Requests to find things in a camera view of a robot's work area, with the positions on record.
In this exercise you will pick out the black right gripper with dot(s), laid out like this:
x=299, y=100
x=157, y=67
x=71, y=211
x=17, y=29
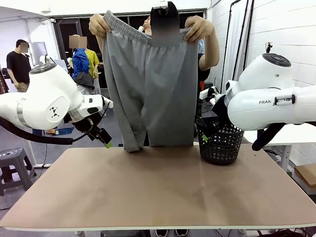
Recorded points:
x=222, y=111

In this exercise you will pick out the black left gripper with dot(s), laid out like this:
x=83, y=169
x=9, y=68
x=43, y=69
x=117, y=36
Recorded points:
x=85, y=126

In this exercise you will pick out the grey training pants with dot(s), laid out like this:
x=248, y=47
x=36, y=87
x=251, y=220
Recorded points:
x=153, y=86

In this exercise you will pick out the person's right forearm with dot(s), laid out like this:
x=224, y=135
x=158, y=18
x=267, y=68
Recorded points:
x=99, y=43

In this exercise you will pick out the person's left forearm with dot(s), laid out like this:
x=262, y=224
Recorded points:
x=209, y=51

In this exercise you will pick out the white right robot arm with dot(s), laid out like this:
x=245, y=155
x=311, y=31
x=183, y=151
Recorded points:
x=261, y=103

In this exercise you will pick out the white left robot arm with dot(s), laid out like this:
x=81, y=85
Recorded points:
x=49, y=93

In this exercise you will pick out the person's left hand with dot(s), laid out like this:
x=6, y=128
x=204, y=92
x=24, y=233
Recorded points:
x=201, y=27

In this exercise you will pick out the person's right hand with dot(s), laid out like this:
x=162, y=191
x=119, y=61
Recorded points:
x=98, y=24

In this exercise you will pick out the black perforated laundry basket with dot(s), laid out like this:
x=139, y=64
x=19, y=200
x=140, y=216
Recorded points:
x=222, y=150

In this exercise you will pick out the blue floor mat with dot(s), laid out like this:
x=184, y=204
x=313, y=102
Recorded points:
x=66, y=130

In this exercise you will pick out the person in blue jeans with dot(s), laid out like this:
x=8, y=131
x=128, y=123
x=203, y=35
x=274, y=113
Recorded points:
x=51, y=132

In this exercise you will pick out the person in black shirt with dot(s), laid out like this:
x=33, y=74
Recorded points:
x=203, y=71

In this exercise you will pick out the mannequin with yellow shirt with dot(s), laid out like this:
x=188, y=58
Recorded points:
x=93, y=61

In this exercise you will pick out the white side table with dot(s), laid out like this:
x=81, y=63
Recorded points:
x=291, y=135

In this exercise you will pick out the grey plastic stool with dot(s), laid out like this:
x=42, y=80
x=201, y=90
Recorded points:
x=12, y=155

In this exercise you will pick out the grey framed board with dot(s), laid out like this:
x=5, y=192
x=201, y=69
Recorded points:
x=38, y=51

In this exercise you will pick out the brown cardboard box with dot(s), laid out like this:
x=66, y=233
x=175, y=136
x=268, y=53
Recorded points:
x=308, y=174

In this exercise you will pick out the man in black T-shirt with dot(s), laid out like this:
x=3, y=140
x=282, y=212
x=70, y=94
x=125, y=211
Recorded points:
x=18, y=66

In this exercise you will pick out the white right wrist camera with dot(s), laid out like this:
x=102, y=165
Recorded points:
x=206, y=93

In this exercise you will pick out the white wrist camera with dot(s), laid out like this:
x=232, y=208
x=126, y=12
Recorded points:
x=107, y=101
x=206, y=93

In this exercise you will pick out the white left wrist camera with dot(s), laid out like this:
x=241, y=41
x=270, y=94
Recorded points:
x=107, y=101

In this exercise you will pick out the small camera on stand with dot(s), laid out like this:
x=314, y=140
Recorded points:
x=269, y=47

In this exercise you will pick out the black metal stand frame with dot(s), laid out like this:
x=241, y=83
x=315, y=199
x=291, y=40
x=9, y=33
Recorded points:
x=244, y=29

